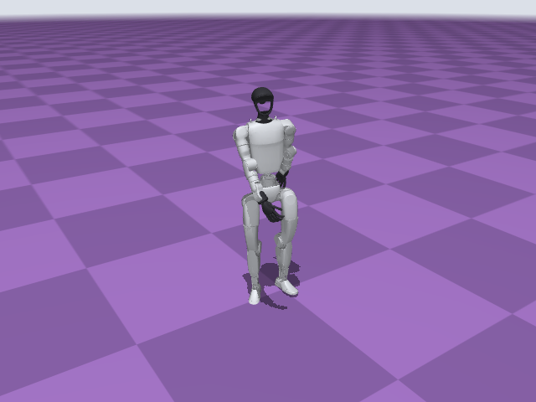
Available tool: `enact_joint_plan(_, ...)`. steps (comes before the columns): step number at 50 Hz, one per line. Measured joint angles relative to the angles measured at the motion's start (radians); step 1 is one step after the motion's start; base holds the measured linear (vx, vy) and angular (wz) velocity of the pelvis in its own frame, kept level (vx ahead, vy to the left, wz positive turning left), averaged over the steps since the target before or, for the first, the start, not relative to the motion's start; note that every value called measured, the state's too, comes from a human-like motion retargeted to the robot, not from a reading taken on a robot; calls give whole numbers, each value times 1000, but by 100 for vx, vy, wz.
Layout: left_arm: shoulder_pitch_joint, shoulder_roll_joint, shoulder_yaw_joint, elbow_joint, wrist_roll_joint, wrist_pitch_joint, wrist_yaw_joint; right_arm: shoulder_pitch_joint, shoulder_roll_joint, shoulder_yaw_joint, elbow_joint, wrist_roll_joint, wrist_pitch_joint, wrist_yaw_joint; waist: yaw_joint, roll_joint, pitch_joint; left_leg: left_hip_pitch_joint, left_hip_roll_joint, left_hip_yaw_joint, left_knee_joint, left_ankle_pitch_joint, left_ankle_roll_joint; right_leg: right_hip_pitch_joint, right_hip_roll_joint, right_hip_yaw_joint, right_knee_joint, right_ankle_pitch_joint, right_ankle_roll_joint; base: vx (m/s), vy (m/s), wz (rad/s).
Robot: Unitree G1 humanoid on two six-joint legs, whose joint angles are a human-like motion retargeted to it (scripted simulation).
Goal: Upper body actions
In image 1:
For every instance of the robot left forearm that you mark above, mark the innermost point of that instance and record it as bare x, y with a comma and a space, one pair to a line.
286, 165

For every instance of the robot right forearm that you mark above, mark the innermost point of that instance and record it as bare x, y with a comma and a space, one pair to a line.
254, 182

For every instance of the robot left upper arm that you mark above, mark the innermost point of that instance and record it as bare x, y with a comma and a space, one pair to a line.
289, 132

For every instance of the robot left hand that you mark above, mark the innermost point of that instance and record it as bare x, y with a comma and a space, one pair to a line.
282, 178

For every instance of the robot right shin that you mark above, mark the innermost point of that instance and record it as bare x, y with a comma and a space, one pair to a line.
253, 261

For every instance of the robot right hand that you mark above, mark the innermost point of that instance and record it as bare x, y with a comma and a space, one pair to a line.
269, 209

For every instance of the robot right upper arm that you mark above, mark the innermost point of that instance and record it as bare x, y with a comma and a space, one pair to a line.
239, 136

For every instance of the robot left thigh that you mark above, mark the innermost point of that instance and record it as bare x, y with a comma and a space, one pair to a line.
289, 223

